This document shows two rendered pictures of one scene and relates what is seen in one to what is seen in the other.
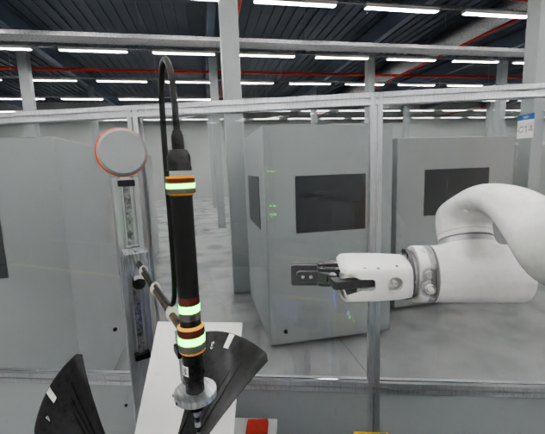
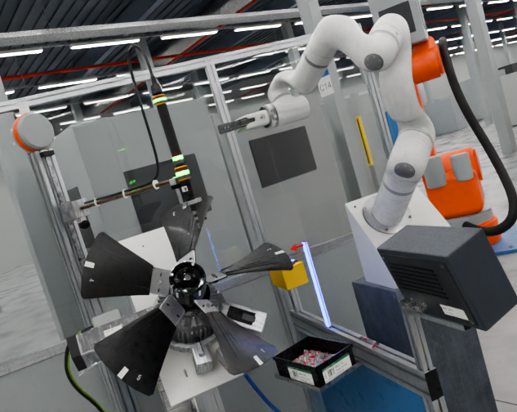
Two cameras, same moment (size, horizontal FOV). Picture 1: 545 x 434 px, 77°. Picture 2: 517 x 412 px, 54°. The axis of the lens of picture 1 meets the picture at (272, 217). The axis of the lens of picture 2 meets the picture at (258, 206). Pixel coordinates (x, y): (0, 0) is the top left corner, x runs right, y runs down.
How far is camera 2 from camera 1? 131 cm
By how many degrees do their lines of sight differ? 25
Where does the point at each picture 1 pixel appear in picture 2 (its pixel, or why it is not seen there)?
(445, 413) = (321, 269)
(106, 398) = (54, 370)
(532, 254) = (296, 82)
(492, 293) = (296, 112)
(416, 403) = not seen: hidden behind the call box
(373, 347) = (260, 237)
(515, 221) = (290, 76)
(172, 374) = not seen: hidden behind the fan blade
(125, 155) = (40, 132)
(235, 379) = (199, 212)
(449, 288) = (281, 114)
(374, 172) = (223, 110)
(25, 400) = not seen: outside the picture
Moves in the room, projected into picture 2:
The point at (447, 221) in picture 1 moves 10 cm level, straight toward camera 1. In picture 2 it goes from (272, 93) to (273, 89)
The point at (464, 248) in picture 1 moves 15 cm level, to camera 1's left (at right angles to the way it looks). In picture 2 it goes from (281, 100) to (244, 109)
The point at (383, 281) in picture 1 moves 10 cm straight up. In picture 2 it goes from (257, 116) to (249, 87)
